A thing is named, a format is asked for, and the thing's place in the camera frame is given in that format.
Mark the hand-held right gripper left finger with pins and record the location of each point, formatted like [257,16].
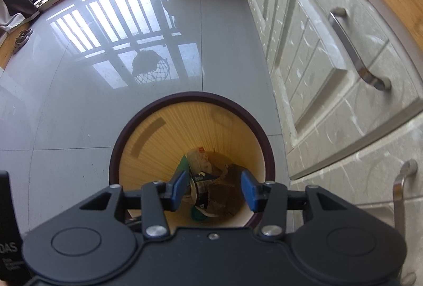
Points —
[180,188]

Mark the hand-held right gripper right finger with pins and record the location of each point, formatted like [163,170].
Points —
[249,190]

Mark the green packet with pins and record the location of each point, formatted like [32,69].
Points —
[183,168]

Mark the crushed blue soda can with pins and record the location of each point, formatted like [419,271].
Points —
[201,185]

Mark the brown paper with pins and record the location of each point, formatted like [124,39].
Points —
[224,196]

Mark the round wood-grain waste bin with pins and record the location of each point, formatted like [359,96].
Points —
[198,127]

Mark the cream drawer cabinet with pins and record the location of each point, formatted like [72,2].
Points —
[314,25]

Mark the grey slipper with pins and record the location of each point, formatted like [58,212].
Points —
[19,45]
[25,35]

